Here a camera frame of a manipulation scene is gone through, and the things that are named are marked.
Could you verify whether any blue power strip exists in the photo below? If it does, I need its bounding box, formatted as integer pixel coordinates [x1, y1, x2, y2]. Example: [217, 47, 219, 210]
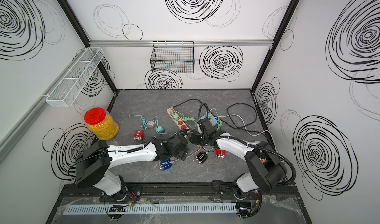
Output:
[200, 112, 217, 127]

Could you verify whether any teal USB charger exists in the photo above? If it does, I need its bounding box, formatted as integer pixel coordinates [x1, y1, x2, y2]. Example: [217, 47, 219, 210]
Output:
[156, 126, 165, 134]

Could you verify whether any light green charging cable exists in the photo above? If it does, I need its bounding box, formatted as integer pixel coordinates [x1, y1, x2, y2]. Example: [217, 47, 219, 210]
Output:
[179, 114, 198, 131]

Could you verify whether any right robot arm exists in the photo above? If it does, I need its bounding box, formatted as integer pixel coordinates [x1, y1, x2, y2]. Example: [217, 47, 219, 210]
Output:
[191, 118, 287, 195]

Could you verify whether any green USB charger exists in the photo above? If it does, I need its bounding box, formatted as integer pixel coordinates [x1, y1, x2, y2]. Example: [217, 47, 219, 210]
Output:
[172, 112, 179, 121]

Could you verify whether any beige power strip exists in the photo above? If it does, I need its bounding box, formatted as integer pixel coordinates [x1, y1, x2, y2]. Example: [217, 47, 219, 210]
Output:
[167, 107, 189, 130]

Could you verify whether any clear jar of yellow flakes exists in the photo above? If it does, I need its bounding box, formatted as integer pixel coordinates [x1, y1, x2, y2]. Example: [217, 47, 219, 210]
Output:
[84, 107, 119, 140]

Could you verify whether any black corner frame post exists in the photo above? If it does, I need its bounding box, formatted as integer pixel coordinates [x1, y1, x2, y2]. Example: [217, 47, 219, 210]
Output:
[57, 0, 118, 94]

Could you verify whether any black wire basket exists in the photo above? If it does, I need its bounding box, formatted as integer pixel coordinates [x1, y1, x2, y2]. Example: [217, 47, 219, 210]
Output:
[150, 46, 195, 73]

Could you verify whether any aluminium wall rail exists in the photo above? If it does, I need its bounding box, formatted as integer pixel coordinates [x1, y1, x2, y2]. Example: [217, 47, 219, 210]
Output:
[89, 39, 273, 47]

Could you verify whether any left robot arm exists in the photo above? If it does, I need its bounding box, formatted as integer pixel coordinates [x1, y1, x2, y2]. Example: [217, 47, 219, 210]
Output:
[74, 134, 189, 196]

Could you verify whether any white wire shelf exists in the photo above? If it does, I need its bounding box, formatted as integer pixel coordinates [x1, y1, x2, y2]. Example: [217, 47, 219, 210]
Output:
[46, 47, 104, 107]

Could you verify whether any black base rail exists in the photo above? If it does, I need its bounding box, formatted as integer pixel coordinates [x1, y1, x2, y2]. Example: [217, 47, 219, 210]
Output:
[58, 181, 300, 202]

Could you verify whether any pink USB charger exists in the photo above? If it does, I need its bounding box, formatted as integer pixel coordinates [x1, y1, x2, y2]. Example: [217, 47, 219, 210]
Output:
[147, 121, 155, 129]

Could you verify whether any teal charging cable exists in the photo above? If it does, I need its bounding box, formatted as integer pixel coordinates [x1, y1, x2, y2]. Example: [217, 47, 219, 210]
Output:
[128, 114, 159, 131]

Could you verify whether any right black corner post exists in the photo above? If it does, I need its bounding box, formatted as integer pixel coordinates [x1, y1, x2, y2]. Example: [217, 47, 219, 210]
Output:
[250, 0, 300, 92]

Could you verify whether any white slotted cable duct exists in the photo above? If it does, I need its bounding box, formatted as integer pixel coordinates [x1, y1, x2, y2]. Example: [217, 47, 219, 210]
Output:
[63, 203, 237, 215]

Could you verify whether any black power strip cord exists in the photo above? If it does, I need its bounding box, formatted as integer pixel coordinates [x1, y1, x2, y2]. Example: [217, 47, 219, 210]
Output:
[172, 98, 259, 130]

